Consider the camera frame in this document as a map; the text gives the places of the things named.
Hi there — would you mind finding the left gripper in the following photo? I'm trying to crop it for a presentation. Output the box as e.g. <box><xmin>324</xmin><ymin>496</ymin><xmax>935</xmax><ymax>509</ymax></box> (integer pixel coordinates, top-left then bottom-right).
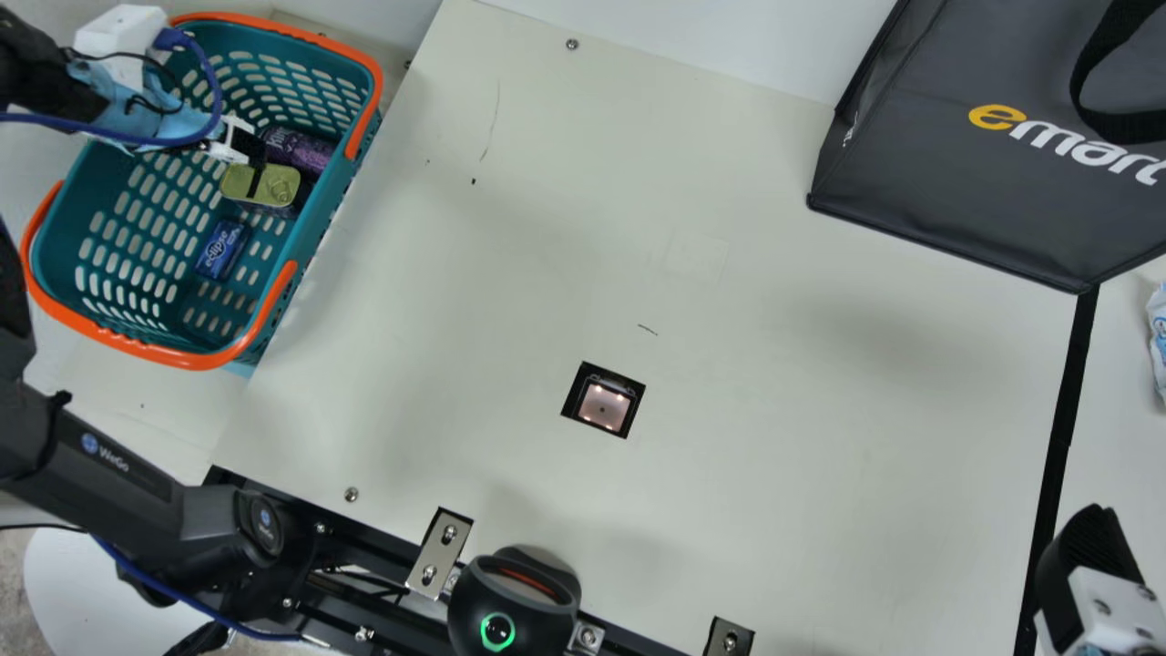
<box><xmin>68</xmin><ymin>56</ymin><xmax>271</xmax><ymax>174</ymax></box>

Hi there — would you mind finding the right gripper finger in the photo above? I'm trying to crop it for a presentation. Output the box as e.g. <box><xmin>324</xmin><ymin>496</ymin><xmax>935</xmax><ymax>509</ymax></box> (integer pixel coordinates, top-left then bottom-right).
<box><xmin>1033</xmin><ymin>503</ymin><xmax>1160</xmax><ymax>656</ymax></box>

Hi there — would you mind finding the teal shopping basket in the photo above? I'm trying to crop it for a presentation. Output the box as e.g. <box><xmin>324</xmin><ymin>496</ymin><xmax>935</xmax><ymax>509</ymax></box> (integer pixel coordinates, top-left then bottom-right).
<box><xmin>20</xmin><ymin>12</ymin><xmax>384</xmax><ymax>373</ymax></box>

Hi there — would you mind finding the small square scanner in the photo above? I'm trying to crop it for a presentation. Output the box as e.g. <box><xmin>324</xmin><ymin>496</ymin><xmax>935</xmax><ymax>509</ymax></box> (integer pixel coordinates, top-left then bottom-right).
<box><xmin>560</xmin><ymin>362</ymin><xmax>647</xmax><ymax>440</ymax></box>

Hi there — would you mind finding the rectangular gold tin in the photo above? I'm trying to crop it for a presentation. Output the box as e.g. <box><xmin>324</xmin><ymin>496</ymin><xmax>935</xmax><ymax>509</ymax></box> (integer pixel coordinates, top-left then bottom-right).
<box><xmin>219</xmin><ymin>162</ymin><xmax>302</xmax><ymax>213</ymax></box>

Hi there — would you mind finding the purple can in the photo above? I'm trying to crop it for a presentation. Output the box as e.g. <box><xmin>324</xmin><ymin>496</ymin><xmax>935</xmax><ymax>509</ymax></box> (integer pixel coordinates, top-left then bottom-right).
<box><xmin>262</xmin><ymin>126</ymin><xmax>336</xmax><ymax>176</ymax></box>

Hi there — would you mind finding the small blue tin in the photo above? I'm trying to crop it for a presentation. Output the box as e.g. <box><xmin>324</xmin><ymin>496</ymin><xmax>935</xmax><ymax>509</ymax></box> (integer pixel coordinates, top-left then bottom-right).
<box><xmin>193</xmin><ymin>221</ymin><xmax>252</xmax><ymax>282</ymax></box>

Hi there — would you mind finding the black strip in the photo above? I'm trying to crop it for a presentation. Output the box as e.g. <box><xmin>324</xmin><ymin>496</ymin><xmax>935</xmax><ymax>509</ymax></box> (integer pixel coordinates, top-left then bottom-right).
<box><xmin>1014</xmin><ymin>284</ymin><xmax>1101</xmax><ymax>656</ymax></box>

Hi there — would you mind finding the blue white wipes pack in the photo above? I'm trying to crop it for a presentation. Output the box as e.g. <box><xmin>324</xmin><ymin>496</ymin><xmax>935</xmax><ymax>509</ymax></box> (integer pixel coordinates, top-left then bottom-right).
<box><xmin>1145</xmin><ymin>281</ymin><xmax>1166</xmax><ymax>407</ymax></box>

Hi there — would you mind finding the black device with green light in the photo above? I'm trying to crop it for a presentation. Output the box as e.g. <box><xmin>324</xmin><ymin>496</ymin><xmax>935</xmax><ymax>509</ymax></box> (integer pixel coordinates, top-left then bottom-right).
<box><xmin>445</xmin><ymin>545</ymin><xmax>584</xmax><ymax>656</ymax></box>

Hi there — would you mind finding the blue cable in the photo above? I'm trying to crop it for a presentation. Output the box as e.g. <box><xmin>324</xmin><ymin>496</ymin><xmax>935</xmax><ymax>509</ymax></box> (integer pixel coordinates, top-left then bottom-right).
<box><xmin>89</xmin><ymin>536</ymin><xmax>306</xmax><ymax>642</ymax></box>
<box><xmin>0</xmin><ymin>27</ymin><xmax>225</xmax><ymax>151</ymax></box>

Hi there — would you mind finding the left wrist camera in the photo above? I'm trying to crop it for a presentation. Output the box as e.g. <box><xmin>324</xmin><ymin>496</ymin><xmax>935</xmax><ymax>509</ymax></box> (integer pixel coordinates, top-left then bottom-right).
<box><xmin>73</xmin><ymin>5</ymin><xmax>170</xmax><ymax>61</ymax></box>

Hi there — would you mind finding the dark grey bag with straps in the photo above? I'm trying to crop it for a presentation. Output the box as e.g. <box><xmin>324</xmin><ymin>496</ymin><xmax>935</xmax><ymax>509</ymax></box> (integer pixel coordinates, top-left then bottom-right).
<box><xmin>807</xmin><ymin>0</ymin><xmax>1166</xmax><ymax>295</ymax></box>

